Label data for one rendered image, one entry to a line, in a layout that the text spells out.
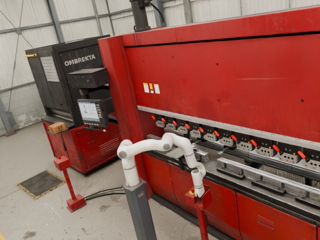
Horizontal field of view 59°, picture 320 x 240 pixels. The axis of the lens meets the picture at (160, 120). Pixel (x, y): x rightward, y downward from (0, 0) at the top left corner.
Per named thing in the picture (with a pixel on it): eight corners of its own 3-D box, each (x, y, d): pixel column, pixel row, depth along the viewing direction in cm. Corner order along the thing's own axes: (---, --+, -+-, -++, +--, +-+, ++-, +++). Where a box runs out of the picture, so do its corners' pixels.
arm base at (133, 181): (131, 192, 255) (127, 174, 248) (119, 185, 268) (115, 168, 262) (147, 181, 266) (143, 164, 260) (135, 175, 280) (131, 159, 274)
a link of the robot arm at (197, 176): (197, 178, 268) (191, 184, 262) (195, 167, 262) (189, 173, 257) (205, 181, 262) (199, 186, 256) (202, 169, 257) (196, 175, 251)
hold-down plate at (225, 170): (216, 170, 285) (216, 168, 284) (220, 168, 288) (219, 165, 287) (241, 180, 262) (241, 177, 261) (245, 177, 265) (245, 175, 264)
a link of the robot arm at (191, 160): (192, 145, 261) (201, 173, 271) (182, 155, 251) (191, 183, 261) (199, 146, 255) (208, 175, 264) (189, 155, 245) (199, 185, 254)
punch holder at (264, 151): (255, 153, 243) (254, 136, 238) (261, 149, 248) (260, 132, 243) (272, 158, 232) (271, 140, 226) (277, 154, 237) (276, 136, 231)
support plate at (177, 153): (165, 155, 313) (165, 154, 312) (182, 145, 327) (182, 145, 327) (176, 159, 299) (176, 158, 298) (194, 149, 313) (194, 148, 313)
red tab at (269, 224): (257, 222, 254) (256, 216, 251) (258, 221, 255) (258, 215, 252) (273, 230, 242) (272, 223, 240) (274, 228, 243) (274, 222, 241)
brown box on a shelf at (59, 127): (46, 132, 470) (44, 125, 466) (61, 126, 485) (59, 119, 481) (54, 135, 448) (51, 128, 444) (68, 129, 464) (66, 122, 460)
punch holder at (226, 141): (219, 143, 274) (217, 127, 269) (225, 140, 279) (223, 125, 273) (232, 146, 263) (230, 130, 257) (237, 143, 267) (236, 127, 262)
